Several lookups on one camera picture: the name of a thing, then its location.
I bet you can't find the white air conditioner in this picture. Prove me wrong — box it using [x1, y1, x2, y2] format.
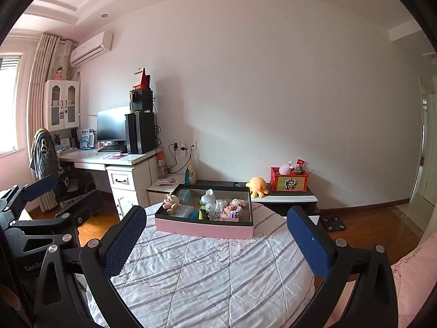
[70, 31, 113, 68]

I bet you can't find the black computer tower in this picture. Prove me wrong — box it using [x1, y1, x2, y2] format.
[125, 111, 156, 154]

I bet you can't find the red toy crate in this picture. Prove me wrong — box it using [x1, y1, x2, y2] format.
[270, 159, 309, 192]

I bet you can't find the pig doll figurine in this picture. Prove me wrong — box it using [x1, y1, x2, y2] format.
[163, 194, 180, 215]

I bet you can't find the white glass door cabinet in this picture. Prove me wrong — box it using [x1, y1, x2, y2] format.
[43, 80, 80, 132]

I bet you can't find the pink storage box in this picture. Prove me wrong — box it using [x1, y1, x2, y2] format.
[155, 184, 254, 240]

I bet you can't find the yellow plush toy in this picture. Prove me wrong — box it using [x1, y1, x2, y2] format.
[245, 177, 269, 198]

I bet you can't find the black office chair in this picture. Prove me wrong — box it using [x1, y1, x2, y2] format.
[29, 128, 96, 204]

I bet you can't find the black computer monitor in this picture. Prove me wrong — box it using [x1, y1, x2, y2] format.
[96, 106, 130, 141]

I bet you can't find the striped white bed quilt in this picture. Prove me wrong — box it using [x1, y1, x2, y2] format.
[85, 201, 317, 328]

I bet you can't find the black speaker box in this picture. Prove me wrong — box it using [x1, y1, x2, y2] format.
[130, 88, 153, 113]

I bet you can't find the white computer desk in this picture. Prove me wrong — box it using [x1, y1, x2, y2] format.
[60, 147, 162, 218]

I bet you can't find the white door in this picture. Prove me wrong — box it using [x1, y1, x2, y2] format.
[411, 78, 436, 206]

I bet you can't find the black bathroom scale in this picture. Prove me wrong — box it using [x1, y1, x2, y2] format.
[320, 216, 347, 232]

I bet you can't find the white low side table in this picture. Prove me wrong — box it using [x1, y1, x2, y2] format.
[147, 174, 184, 205]

